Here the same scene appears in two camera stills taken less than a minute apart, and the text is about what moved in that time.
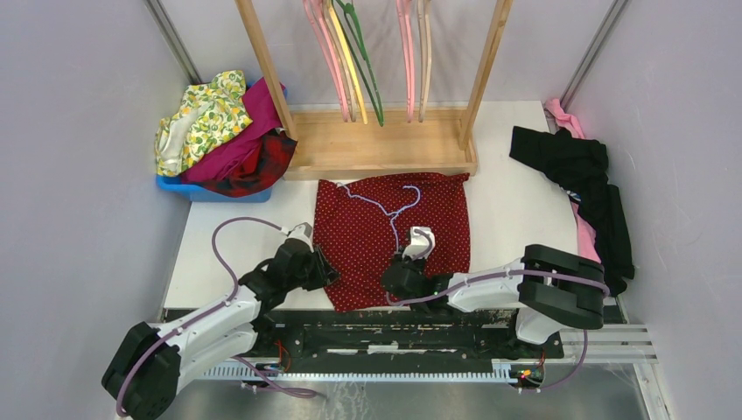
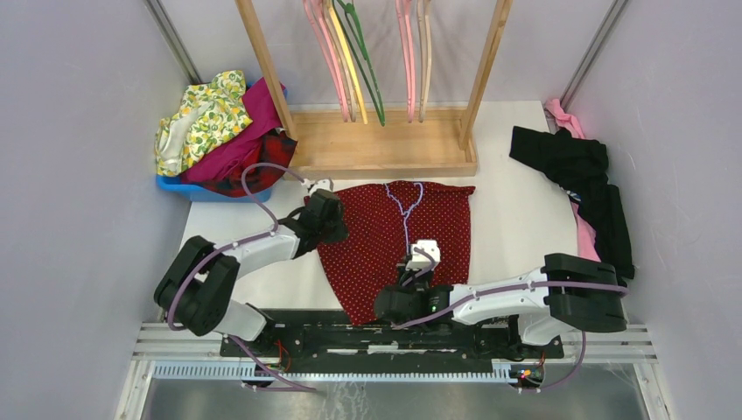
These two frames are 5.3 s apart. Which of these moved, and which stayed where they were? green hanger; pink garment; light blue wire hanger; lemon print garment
Moved: light blue wire hanger
Stayed: lemon print garment; pink garment; green hanger
